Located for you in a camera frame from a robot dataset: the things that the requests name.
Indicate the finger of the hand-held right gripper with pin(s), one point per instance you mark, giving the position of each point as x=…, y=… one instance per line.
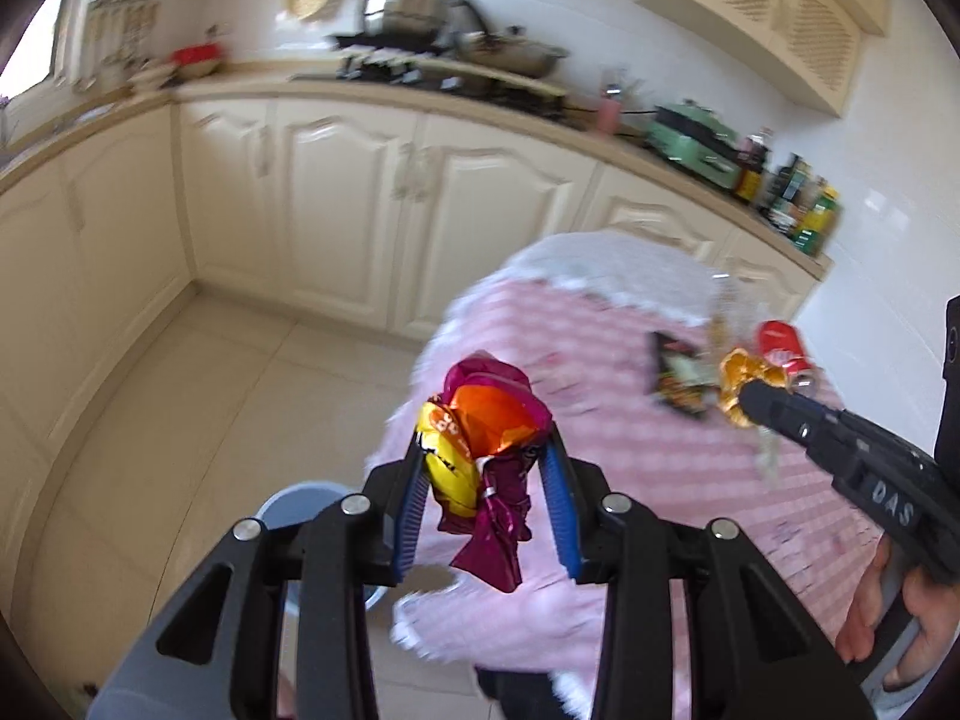
x=787, y=416

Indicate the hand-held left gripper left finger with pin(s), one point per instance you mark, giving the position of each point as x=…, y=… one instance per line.
x=409, y=510

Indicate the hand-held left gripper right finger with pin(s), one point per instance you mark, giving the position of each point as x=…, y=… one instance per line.
x=559, y=510

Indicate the gold foil wrapper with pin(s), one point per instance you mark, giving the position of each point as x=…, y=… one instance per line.
x=739, y=375

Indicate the red soda can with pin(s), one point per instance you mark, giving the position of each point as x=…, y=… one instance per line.
x=780, y=345

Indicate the blue plastic waste bin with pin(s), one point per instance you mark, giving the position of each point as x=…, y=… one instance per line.
x=300, y=502

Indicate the orange magenta snack bag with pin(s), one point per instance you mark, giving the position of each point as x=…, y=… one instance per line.
x=487, y=420

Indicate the person's right forearm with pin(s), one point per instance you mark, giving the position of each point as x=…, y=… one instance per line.
x=937, y=690

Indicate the person's right hand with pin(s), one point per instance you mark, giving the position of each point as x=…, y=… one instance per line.
x=862, y=615

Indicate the pink checked tablecloth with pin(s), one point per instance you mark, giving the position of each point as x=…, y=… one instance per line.
x=637, y=465

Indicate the black snack packet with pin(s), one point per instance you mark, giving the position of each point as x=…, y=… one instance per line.
x=675, y=382

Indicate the green plastic bottle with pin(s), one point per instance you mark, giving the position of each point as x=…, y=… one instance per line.
x=819, y=221

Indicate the white lace cloth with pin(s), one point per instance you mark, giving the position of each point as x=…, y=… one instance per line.
x=600, y=262

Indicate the green electric cooker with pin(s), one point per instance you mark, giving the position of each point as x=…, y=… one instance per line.
x=690, y=142

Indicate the pink utensil holder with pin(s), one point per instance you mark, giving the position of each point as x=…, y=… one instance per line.
x=609, y=114

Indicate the wide cream lattice cabinet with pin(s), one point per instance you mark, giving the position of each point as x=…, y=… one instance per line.
x=787, y=15

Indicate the black gas stove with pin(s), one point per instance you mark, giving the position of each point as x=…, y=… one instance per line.
x=420, y=79

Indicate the cream board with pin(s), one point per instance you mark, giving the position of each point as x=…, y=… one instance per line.
x=465, y=73

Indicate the steel wok with lid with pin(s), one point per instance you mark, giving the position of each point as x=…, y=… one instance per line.
x=517, y=56

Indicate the beige kitchen countertop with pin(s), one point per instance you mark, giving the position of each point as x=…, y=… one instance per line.
x=225, y=86

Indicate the black induction cooker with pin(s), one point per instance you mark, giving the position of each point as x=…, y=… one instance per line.
x=390, y=43

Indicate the red container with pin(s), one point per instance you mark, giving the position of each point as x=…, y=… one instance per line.
x=196, y=55

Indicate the stack of white bowls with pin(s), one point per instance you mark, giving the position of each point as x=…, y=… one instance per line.
x=157, y=75

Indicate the steel steamer pot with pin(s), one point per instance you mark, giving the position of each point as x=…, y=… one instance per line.
x=409, y=7

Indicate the sliding window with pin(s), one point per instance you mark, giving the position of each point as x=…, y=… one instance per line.
x=64, y=37

